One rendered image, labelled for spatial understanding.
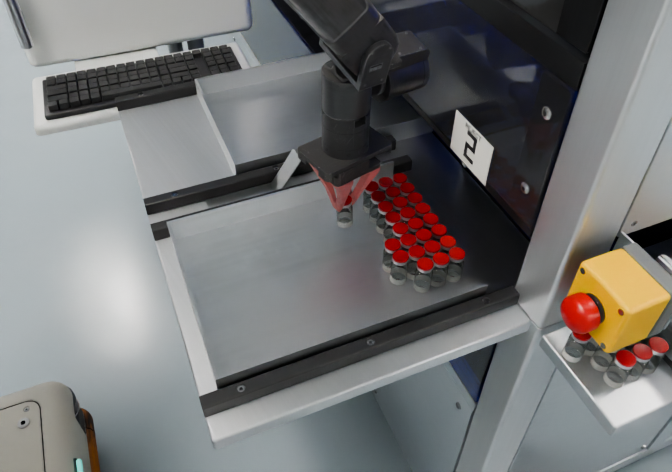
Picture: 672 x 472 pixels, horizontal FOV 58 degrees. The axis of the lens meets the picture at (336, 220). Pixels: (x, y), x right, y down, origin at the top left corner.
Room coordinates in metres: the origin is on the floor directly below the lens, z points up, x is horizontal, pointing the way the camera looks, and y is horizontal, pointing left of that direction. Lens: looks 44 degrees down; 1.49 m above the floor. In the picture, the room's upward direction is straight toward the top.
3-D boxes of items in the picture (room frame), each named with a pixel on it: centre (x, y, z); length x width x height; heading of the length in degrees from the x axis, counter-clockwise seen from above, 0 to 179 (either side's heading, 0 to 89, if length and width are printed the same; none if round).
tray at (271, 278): (0.53, 0.02, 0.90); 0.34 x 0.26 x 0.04; 113
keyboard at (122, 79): (1.11, 0.40, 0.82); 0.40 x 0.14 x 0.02; 111
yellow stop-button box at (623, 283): (0.39, -0.29, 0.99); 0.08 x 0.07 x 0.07; 113
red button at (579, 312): (0.37, -0.25, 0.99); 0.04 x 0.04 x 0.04; 23
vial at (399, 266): (0.51, -0.08, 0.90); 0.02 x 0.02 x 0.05
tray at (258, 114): (0.89, 0.04, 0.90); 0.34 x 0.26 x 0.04; 113
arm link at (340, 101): (0.60, -0.02, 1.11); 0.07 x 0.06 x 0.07; 123
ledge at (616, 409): (0.39, -0.34, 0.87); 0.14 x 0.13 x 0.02; 113
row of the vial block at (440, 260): (0.58, -0.10, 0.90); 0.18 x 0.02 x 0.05; 23
